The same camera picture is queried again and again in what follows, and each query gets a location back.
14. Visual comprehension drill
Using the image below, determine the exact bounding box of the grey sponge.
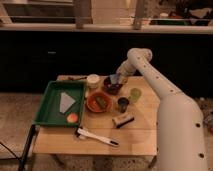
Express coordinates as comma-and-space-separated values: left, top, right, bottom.
110, 74, 119, 84

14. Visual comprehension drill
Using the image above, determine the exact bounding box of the dark metal cup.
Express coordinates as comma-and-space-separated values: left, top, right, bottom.
118, 97, 129, 113

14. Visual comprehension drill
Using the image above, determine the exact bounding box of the green plastic tray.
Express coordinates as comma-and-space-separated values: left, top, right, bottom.
34, 81, 86, 127

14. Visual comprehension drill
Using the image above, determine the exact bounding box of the wooden block brush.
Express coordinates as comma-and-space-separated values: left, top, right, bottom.
112, 113, 134, 128

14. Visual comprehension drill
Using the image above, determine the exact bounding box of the grey folded cloth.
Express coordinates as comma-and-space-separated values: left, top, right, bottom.
59, 92, 76, 113

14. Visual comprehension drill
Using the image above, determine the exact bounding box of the white handled brush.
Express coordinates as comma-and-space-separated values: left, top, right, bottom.
76, 127, 119, 146

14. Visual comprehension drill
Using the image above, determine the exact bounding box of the brown spoon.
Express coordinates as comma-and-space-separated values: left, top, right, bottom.
68, 77, 87, 81

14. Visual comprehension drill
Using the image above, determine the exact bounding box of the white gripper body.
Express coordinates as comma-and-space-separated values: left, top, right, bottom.
116, 61, 135, 84

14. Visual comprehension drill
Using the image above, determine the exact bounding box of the orange peach fruit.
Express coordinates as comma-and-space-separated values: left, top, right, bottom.
67, 113, 78, 123

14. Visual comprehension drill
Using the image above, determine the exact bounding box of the green plastic cup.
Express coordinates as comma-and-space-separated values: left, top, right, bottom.
130, 88, 142, 103

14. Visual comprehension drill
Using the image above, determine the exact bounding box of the black pole stand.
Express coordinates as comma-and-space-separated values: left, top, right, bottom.
18, 124, 36, 171

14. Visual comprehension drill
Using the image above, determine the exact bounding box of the green sponge in bowl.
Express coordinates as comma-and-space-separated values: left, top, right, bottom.
95, 96, 107, 108

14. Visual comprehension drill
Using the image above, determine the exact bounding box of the white cup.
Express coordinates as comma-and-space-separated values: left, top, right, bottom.
87, 74, 100, 89

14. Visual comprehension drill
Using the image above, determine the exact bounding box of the orange bowl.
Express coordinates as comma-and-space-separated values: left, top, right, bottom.
86, 91, 112, 113

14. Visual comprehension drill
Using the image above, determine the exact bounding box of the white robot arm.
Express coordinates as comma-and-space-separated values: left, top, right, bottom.
117, 48, 208, 171

